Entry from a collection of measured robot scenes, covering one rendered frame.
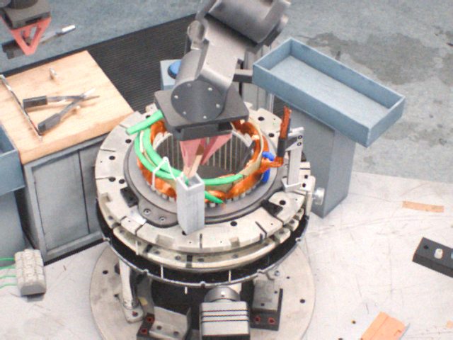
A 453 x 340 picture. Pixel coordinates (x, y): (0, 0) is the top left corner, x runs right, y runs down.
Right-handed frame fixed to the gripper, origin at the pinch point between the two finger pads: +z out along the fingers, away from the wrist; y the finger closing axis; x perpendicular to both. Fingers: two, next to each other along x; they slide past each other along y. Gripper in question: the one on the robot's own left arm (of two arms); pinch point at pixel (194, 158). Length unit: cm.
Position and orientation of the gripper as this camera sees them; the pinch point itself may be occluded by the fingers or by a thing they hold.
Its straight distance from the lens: 117.3
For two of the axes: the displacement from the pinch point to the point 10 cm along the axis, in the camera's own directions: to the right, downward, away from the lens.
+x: -3.5, -6.8, 6.5
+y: 9.3, -1.6, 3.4
